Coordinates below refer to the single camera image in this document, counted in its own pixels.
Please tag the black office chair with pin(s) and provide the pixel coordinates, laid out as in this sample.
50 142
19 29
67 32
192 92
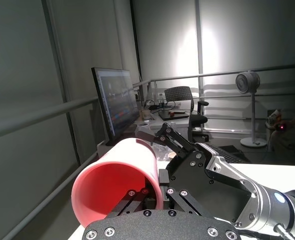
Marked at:
178 93

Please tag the white standing fan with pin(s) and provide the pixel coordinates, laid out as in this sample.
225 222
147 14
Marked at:
247 81

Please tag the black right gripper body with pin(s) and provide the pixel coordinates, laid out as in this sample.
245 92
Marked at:
200 180

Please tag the black computer monitor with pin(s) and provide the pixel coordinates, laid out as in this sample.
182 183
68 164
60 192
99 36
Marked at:
117 100

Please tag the black device with red light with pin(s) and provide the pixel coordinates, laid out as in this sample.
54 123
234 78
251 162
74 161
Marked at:
282 127

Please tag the black laptop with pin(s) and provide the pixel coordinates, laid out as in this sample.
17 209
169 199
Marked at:
177 117

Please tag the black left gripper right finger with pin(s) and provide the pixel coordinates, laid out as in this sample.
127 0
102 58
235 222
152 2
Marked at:
163 178

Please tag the black keyboard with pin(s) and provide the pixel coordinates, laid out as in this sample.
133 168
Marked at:
227 153

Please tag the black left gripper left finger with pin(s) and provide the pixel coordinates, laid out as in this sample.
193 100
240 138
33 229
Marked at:
133 200

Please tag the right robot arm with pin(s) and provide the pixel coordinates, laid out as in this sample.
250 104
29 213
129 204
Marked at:
267 205

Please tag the white office desk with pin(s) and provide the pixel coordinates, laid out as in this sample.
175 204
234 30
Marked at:
157 123

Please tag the clear water bottle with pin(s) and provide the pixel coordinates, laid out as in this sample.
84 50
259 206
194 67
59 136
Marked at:
161 100

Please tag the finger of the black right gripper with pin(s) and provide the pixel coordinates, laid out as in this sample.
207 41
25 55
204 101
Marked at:
177 143

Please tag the pink plastic cup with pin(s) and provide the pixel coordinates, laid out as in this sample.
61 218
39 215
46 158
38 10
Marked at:
127 155

